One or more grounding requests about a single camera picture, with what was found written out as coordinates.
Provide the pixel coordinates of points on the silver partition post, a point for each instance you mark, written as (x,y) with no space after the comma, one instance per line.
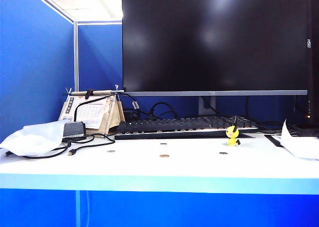
(76,62)

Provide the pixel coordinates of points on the beige desk calendar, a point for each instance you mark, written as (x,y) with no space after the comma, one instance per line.
(92,112)

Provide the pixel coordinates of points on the silver monitor stand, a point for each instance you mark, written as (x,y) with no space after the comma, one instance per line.
(207,105)

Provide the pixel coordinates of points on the dark grey coin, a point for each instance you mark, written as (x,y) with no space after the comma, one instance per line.
(223,152)

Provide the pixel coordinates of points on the gold coin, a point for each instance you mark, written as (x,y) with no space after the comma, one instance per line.
(164,156)

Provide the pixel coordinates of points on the black HSD monitor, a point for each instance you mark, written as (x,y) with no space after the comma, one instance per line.
(314,62)

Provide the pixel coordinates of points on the white paper sheet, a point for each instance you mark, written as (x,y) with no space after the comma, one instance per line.
(299,145)

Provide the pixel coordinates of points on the black power adapter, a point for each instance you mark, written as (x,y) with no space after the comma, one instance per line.
(130,114)

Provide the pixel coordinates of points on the white plastic bag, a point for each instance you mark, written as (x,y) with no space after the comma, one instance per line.
(32,138)

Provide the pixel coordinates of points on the yellow Pikachu-like doll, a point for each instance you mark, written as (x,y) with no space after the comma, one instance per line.
(231,133)

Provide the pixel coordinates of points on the large black computer monitor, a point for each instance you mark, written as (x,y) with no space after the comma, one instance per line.
(211,37)

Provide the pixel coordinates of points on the wooden rod with metal clips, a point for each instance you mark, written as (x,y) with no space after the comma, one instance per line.
(99,92)

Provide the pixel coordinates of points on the black mechanical keyboard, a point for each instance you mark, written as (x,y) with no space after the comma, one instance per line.
(174,125)

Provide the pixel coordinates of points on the black rectangular hub box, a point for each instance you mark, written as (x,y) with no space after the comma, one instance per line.
(73,129)

